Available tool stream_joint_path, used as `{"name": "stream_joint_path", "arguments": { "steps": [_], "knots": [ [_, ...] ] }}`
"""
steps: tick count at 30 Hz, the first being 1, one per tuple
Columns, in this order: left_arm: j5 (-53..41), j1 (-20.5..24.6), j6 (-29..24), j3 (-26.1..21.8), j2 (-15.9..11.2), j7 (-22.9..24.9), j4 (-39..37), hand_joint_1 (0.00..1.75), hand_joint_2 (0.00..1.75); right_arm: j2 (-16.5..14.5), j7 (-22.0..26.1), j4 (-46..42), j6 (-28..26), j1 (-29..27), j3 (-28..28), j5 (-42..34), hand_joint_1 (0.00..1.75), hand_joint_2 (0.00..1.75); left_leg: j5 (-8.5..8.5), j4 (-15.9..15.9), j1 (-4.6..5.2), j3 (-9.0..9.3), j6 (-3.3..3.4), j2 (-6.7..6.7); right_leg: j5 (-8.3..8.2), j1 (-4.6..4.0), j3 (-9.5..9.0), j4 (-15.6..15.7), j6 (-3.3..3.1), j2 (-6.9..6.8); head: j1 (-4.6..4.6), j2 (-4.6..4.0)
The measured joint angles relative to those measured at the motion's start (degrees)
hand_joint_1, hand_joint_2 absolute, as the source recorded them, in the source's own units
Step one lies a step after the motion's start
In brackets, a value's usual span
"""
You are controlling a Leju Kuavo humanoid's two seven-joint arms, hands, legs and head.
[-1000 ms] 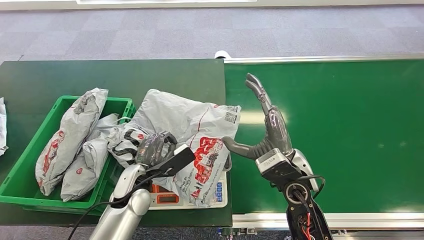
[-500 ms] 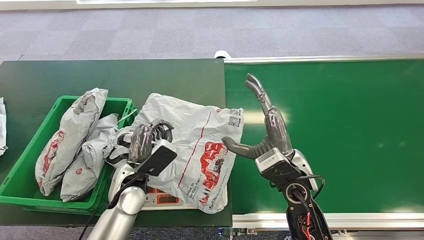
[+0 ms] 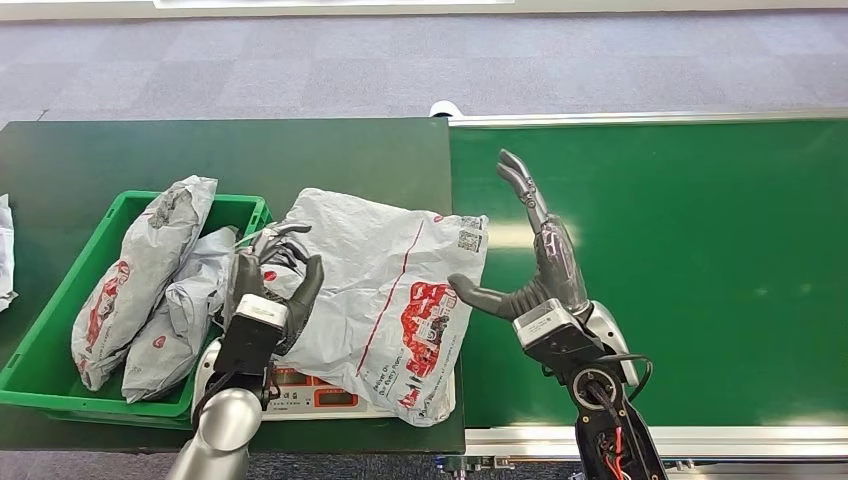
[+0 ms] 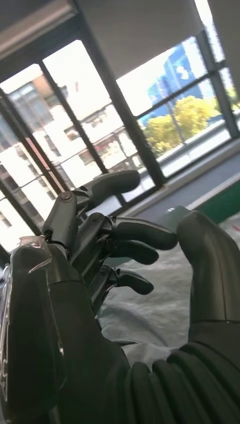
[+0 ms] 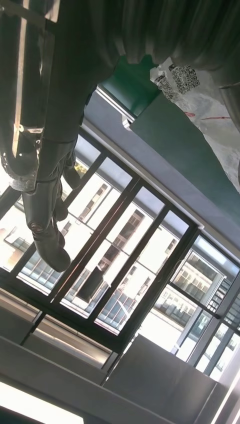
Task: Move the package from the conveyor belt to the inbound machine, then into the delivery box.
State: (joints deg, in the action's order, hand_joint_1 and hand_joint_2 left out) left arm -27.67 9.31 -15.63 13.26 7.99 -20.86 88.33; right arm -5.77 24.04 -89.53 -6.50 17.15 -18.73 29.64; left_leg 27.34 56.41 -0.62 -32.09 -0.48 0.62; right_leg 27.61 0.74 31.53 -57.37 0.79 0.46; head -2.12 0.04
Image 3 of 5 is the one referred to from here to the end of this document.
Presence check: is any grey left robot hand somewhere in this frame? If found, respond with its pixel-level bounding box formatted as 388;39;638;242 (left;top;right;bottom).
225;223;326;359

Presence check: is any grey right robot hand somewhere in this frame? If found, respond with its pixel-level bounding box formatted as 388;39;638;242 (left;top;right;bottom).
448;148;592;323

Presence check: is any grey red-print courier package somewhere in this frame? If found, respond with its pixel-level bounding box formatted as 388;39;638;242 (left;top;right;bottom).
254;188;490;429

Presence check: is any white electronic scale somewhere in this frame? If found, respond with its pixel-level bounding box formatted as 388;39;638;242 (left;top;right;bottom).
192;337;458;423

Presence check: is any small grey courier bag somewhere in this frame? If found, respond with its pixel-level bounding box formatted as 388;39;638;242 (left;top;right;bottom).
121;225;240;404

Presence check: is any large grey courier bag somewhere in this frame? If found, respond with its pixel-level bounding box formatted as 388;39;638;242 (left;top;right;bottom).
70;174;219;392

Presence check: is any green plastic crate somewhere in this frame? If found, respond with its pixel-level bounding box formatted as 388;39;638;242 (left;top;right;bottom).
0;190;274;425

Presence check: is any white printed courier bag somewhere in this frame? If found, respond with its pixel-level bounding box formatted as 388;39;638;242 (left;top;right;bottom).
0;193;19;313

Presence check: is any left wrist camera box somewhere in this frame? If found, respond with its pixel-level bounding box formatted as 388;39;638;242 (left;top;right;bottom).
213;294;290;380

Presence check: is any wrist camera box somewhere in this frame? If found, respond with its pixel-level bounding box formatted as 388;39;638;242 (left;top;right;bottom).
511;298;607;374
213;294;290;380

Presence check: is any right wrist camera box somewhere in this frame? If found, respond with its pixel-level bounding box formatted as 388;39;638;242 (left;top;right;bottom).
511;298;607;374

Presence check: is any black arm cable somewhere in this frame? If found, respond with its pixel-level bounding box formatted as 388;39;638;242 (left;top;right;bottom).
596;354;655;405

